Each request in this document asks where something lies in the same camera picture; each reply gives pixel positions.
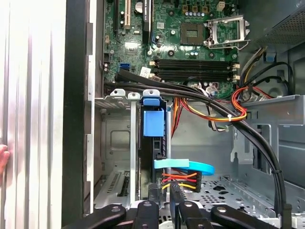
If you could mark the person's right hand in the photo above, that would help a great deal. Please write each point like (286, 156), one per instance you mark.
(3, 157)

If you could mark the metal locking lever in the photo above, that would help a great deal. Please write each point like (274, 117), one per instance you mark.
(245, 44)

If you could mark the hard disk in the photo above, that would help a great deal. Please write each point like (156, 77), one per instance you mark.
(153, 122)

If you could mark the CPU socket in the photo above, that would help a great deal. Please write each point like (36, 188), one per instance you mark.
(191, 33)

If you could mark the black PC case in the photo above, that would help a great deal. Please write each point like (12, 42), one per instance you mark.
(74, 95)

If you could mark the green motherboard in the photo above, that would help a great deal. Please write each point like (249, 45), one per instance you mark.
(164, 35)

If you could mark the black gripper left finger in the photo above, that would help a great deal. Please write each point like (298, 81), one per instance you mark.
(147, 214)

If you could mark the tan expansion slot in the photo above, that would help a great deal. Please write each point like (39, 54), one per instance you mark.
(127, 16)

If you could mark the metal socket cover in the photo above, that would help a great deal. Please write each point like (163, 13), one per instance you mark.
(225, 19)

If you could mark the black expansion slot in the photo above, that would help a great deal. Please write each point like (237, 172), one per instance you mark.
(116, 16)

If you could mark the black RAM slot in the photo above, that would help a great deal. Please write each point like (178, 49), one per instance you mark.
(190, 75)
(190, 64)

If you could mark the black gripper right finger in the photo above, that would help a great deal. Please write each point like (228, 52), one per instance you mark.
(190, 214)

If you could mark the grey power supply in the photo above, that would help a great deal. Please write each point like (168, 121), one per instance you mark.
(281, 26)

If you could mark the silver disk bay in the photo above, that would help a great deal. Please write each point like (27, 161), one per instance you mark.
(116, 133)

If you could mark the black graphics card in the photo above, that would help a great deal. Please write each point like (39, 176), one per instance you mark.
(147, 21)

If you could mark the silver drive cage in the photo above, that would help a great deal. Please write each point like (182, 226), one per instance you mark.
(274, 112)

